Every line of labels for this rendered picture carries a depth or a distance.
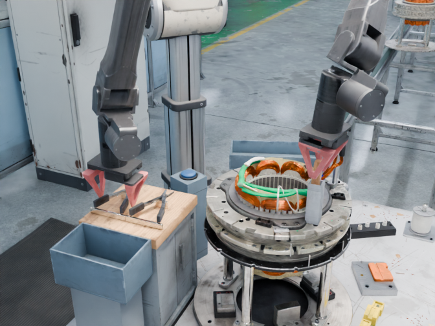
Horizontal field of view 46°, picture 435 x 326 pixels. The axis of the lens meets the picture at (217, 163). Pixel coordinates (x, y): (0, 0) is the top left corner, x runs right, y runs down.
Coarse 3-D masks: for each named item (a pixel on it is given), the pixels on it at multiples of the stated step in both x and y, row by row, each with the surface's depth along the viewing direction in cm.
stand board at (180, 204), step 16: (144, 192) 121; (160, 192) 121; (176, 192) 121; (112, 208) 115; (128, 208) 115; (144, 208) 115; (176, 208) 115; (192, 208) 119; (96, 224) 109; (112, 224) 109; (128, 224) 109; (176, 224) 112; (160, 240) 105
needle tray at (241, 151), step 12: (240, 144) 150; (252, 144) 149; (264, 144) 149; (276, 144) 149; (288, 144) 148; (240, 156) 140; (252, 156) 140; (264, 156) 139; (276, 156) 149; (288, 156) 149; (300, 156) 149; (312, 156) 149
